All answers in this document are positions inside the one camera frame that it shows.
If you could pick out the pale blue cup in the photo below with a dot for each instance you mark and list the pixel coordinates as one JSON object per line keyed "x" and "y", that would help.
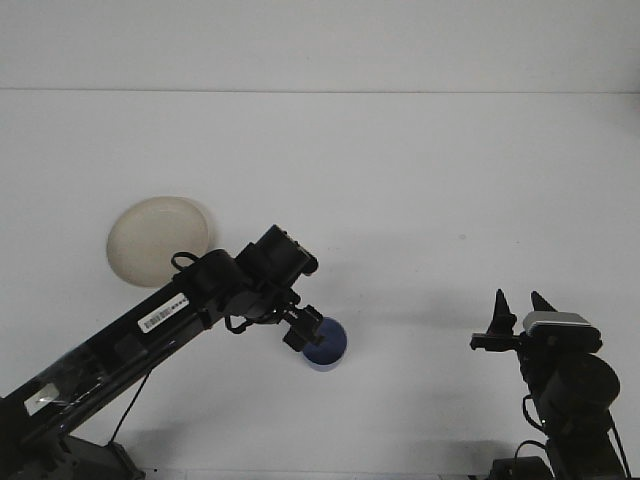
{"x": 332, "y": 350}

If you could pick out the pale round plate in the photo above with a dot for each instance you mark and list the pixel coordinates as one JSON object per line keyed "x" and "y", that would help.
{"x": 145, "y": 235}

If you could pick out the grey camera box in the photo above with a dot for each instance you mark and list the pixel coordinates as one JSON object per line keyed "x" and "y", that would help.
{"x": 560, "y": 320}

